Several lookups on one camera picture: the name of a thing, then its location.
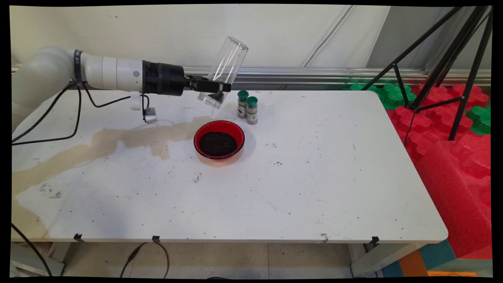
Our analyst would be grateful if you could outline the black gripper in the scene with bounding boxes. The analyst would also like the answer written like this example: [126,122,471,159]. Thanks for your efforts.
[142,60,232,97]

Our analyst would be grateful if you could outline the clear plastic jar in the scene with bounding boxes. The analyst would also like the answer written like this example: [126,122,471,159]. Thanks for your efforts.
[197,37,249,110]

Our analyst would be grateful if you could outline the green-capped spice bottle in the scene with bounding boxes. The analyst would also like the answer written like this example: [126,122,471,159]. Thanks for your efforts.
[246,96,259,125]
[237,90,250,119]

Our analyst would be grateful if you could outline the red bowl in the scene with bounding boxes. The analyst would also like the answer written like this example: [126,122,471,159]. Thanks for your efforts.
[193,120,246,162]

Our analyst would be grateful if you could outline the green foam puzzle piece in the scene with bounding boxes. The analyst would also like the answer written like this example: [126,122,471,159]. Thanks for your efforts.
[466,106,492,136]
[344,81,416,110]

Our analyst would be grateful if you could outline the red foam puzzle tiles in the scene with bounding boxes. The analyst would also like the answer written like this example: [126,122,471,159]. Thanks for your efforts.
[387,83,491,158]

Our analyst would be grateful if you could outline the black tripod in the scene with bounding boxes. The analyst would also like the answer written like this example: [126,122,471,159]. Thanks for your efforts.
[361,6,492,142]

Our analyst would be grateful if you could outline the grey table leg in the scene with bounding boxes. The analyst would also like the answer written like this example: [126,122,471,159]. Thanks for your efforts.
[350,242,427,277]
[11,242,65,276]

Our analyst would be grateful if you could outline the large red foam block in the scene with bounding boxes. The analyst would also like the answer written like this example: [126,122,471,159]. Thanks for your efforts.
[415,136,492,260]

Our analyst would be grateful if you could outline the teal and orange foam mat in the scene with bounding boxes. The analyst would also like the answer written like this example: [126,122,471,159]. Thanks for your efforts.
[381,240,492,277]

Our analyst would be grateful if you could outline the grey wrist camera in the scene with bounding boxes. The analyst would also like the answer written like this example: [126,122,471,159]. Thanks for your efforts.
[142,107,158,125]

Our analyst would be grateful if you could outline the aluminium rail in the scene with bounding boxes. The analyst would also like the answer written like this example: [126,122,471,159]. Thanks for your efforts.
[11,64,492,87]

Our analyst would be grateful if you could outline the white wall cable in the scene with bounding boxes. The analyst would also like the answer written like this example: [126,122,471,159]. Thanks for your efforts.
[302,6,355,67]

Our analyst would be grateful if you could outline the black cable strap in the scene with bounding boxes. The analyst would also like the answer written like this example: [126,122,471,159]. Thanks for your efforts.
[73,49,84,85]

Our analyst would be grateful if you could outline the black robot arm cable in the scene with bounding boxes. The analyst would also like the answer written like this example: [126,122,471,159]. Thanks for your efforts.
[12,81,152,146]

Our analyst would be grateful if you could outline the black cable under table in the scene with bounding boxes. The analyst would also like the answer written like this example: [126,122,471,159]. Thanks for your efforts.
[120,242,169,279]

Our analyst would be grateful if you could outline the thin black tripod cable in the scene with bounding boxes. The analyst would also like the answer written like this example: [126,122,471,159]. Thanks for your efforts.
[404,110,417,147]

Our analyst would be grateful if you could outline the thick black hanging cable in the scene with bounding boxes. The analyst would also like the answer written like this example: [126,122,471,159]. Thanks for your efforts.
[11,223,53,276]

